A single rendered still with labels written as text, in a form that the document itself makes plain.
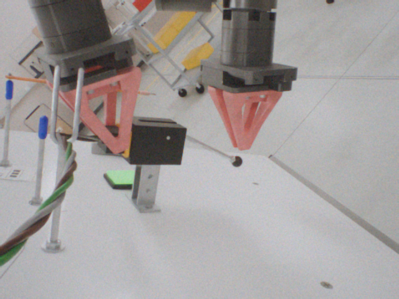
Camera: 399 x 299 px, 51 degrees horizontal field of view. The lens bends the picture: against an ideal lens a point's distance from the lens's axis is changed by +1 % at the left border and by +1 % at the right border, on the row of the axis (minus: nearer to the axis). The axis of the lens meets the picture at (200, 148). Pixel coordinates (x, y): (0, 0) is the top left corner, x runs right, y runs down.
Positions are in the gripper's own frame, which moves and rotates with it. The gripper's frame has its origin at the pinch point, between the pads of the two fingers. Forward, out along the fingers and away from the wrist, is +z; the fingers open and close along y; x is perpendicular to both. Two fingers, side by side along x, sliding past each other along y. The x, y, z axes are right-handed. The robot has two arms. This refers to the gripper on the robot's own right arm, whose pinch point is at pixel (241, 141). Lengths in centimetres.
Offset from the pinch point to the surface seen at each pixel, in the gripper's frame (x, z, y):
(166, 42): 144, 20, -350
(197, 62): 180, 41, -352
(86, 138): -18.1, -3.0, 0.7
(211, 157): 5.4, 8.3, -16.4
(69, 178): -22.8, -6.3, 17.3
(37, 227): -25.0, -6.4, 22.2
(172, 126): -9.9, -3.6, 2.0
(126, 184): -13.1, 4.4, -3.6
